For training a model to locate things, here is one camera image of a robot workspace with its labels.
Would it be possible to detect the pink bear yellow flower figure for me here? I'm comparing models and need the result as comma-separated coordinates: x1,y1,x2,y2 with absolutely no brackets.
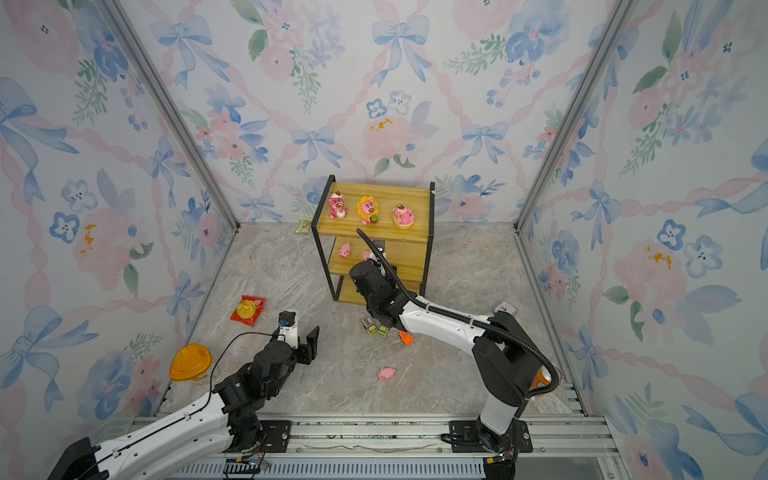
357,196,379,226

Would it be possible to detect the pink bear strawberry hat figure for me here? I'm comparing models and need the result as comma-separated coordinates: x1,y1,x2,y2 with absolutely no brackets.
328,191,348,220

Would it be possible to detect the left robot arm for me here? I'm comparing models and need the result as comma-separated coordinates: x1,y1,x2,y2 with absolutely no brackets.
48,325,320,479

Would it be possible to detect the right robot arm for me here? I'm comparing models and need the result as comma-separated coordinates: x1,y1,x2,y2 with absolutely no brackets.
350,259,560,454

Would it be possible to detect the pink pig on middle shelf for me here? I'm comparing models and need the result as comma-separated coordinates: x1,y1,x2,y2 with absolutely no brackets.
338,242,352,259

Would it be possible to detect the red and green toy truck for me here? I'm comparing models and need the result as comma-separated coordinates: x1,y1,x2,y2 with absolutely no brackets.
362,317,377,335

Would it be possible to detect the orange toy truck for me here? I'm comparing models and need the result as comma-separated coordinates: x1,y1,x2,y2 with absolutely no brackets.
399,331,413,345

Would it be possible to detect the red yellow snack packet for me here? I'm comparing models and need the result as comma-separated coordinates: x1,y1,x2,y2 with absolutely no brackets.
230,295,265,326

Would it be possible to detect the orange bowl left side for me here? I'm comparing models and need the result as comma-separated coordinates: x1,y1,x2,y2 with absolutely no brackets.
169,344,213,382

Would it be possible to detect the small white alarm clock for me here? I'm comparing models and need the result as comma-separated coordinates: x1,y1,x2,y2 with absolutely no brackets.
494,301,518,316

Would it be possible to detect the orange can right side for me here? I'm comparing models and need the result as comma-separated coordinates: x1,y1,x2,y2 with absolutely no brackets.
532,366,552,389

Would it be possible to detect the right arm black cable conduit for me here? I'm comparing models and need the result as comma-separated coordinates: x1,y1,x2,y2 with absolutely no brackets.
355,227,560,398

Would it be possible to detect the wooden shelf black metal frame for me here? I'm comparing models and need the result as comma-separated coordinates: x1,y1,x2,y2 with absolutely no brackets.
311,175,436,305

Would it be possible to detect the small green packet by wall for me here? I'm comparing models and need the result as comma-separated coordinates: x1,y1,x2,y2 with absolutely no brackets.
296,218,311,234

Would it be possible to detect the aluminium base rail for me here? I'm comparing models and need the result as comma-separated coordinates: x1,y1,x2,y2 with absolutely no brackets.
107,413,625,480

